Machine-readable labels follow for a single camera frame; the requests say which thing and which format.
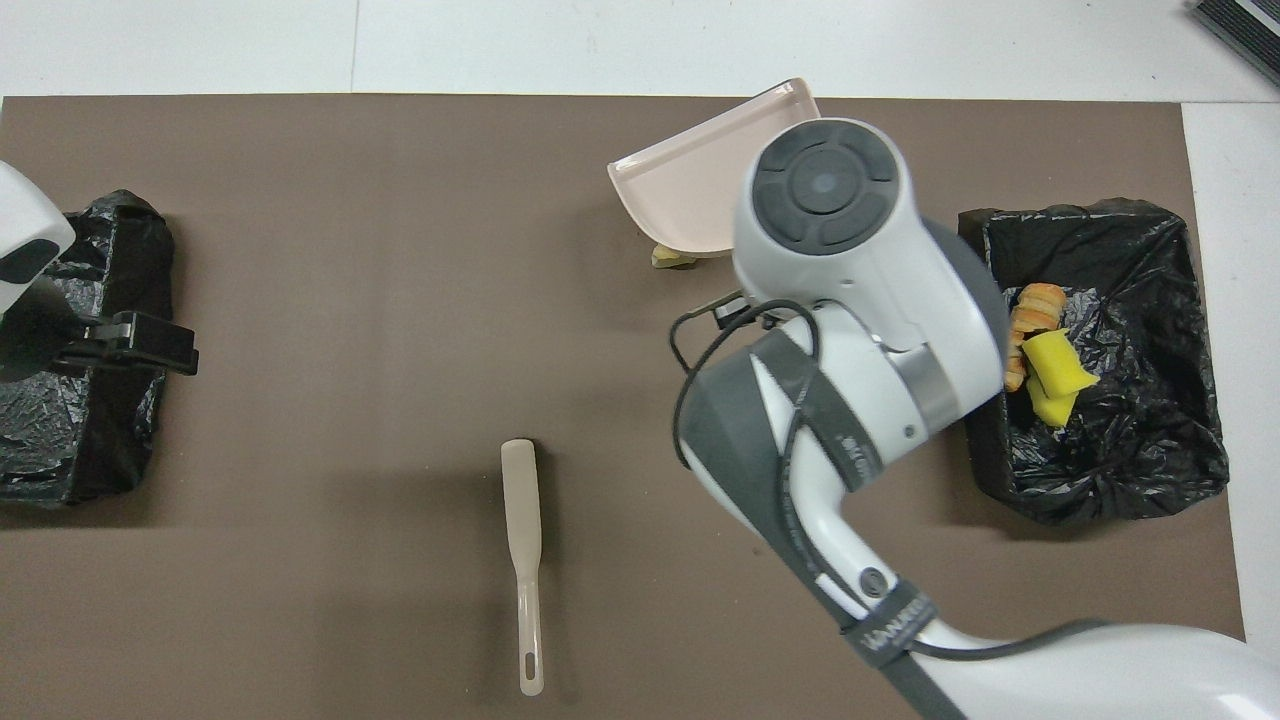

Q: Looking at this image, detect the beige hand brush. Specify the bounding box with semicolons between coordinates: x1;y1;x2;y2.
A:
501;438;546;697

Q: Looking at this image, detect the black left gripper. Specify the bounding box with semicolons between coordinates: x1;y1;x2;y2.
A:
20;310;199;381

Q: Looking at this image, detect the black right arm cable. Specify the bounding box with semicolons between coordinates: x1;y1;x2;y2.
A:
670;295;1111;720

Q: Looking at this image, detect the dark ribbed box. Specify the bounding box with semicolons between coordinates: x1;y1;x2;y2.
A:
1188;0;1280;86

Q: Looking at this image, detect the yellow sponge piece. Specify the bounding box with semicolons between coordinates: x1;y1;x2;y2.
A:
1021;328;1101;396
1027;378;1081;429

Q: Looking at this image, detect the brown table mat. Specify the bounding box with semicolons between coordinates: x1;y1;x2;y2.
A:
0;94;1253;720

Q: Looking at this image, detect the black bag-lined bin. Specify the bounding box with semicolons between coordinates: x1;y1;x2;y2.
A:
950;198;1230;527
0;189;176;508

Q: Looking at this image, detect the beige plastic dustpan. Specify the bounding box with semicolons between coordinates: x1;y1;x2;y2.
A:
607;78;821;259

